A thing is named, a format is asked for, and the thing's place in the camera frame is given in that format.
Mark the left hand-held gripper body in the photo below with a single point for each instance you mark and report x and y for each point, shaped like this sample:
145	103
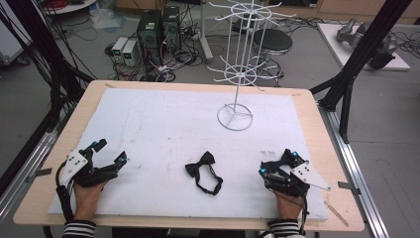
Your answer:
74	164

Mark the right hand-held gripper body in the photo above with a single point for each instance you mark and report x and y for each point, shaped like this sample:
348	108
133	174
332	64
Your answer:
308	176

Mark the black bow tie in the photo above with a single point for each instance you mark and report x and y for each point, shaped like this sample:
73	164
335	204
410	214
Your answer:
202	165

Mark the person's right hand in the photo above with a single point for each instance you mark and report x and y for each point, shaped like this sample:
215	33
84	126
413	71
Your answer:
288	206

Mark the person's left hand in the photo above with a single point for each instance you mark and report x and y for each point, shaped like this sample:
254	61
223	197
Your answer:
86	201

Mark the grey metal clip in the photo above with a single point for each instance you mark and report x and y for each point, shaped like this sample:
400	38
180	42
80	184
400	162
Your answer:
42	172
348	187

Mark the thin wooden stick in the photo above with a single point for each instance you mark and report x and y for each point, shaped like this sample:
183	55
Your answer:
336	213

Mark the white foam mat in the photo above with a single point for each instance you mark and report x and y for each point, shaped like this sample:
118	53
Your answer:
171	132

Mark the grey power supply unit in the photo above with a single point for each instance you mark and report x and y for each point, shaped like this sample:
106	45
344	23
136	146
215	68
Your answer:
130	53
119	48

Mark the black round stool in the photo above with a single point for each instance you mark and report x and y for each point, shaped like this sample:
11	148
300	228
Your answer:
272	41

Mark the white floor board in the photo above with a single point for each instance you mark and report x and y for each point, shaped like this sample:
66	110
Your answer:
333	43

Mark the black computer tower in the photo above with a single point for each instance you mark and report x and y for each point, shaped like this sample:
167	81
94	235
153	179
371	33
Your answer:
149	34
171	28

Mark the clear plastic bag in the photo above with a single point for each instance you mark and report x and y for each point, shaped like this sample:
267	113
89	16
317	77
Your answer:
105	18

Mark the round white table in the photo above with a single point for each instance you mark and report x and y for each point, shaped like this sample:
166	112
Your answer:
71	7

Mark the grey robot part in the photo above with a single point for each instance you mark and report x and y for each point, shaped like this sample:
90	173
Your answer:
379	43

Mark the grey metal table leg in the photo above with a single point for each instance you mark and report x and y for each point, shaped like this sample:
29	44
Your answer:
205	36

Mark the aluminium rail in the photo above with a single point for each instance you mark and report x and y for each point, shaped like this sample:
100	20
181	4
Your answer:
23	172
360	178

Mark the black metal frame post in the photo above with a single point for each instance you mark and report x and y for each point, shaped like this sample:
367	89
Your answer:
360	53

